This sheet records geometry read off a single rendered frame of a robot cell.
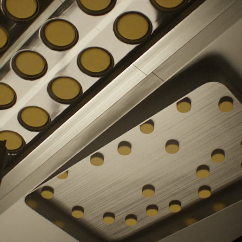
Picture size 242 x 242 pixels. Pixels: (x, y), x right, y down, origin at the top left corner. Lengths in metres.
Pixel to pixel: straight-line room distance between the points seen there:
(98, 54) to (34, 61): 0.02
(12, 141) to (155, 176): 0.24
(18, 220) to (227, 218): 0.20
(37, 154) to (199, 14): 0.09
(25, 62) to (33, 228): 0.33
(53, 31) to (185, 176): 0.28
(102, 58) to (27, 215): 0.32
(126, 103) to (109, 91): 0.01
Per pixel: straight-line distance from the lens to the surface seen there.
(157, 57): 0.19
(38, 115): 0.22
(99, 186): 0.46
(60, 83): 0.21
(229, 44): 0.38
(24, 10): 0.19
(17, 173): 0.24
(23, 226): 0.52
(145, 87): 0.21
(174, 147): 0.42
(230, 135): 0.43
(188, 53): 0.20
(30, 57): 0.20
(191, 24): 0.18
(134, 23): 0.19
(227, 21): 0.19
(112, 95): 0.20
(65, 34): 0.19
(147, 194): 0.46
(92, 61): 0.20
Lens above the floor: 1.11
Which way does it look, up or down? 49 degrees down
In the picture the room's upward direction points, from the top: 178 degrees counter-clockwise
